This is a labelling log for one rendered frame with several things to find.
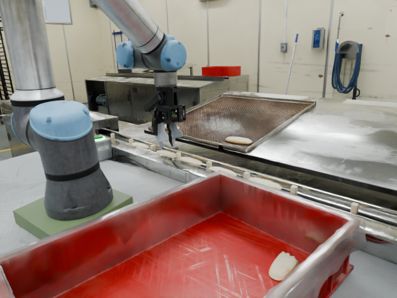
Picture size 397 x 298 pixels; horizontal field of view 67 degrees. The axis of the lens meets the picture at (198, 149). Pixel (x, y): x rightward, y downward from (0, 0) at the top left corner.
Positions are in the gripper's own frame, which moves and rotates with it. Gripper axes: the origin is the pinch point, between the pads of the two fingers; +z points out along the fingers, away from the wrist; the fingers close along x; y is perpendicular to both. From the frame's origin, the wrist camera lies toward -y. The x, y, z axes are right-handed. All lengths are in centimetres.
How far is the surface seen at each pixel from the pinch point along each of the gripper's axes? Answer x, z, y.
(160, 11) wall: 371, -116, -445
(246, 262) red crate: -26, 7, 53
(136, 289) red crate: -43, 7, 43
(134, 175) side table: -14.2, 7.1, 1.0
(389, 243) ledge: -9, 3, 71
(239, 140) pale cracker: 14.6, -1.7, 20.9
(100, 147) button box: -14.1, 1.9, -20.2
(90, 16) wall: 349, -129, -700
